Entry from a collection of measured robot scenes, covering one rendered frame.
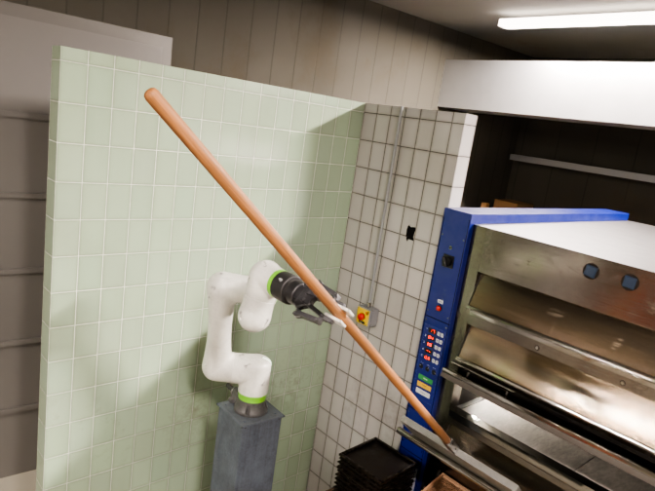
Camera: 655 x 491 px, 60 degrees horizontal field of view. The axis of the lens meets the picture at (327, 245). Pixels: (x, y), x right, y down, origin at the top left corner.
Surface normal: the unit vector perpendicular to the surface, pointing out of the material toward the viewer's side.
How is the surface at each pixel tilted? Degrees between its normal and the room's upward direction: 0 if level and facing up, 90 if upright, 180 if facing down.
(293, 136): 90
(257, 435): 90
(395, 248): 90
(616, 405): 70
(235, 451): 90
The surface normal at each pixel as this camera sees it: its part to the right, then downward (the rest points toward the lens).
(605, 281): -0.74, 0.04
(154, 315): 0.66, 0.25
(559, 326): -0.65, -0.29
